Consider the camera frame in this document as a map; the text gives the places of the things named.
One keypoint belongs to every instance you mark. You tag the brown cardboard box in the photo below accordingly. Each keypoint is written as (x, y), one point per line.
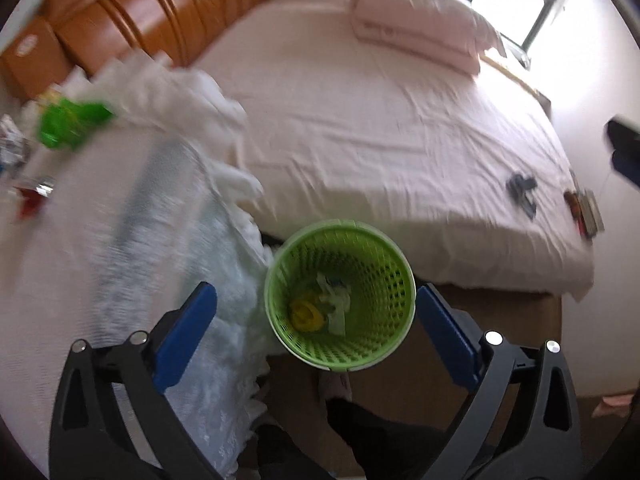
(32, 60)

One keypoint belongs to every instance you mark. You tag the red wrapper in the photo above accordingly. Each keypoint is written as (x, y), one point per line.
(27, 202)

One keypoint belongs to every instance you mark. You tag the brown small object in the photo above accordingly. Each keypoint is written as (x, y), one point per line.
(574, 204)

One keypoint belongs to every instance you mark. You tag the green plastic wrapper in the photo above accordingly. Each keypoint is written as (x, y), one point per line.
(72, 122)

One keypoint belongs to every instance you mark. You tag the pink cloth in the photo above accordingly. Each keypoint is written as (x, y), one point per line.
(612, 406)

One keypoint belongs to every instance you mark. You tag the white crumpled paper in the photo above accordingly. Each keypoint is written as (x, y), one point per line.
(336, 300)

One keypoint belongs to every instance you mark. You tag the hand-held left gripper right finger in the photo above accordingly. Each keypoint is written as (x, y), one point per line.
(447, 340)

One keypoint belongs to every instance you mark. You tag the small silver wrapper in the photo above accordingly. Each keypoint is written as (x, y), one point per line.
(45, 185)

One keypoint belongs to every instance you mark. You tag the green plastic waste basket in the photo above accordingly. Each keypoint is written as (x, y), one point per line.
(372, 280)

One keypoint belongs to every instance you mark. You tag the yellow crumpled wrapper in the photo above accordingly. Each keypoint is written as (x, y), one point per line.
(307, 316)

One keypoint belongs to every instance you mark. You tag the folded pink blanket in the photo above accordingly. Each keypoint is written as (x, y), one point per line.
(425, 20)

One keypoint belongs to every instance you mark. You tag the wooden headboard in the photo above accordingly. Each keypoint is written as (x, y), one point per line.
(150, 5)

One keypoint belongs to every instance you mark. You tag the person's black trousers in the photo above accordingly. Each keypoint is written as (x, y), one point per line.
(380, 440)

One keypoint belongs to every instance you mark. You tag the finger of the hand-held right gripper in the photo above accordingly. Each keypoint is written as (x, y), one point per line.
(625, 160)

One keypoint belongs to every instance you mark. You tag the dark grey small object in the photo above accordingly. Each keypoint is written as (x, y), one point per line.
(522, 192)

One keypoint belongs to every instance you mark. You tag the bed with pink sheet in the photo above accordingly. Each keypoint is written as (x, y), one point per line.
(375, 135)

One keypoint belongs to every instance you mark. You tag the white lace tablecloth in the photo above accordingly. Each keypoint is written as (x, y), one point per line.
(100, 260)

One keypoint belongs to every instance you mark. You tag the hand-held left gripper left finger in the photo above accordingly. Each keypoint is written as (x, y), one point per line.
(182, 335)

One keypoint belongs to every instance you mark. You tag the white slipper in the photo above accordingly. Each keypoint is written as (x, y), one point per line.
(334, 386)

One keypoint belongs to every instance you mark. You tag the white plastic bag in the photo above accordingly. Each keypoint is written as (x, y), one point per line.
(190, 105)

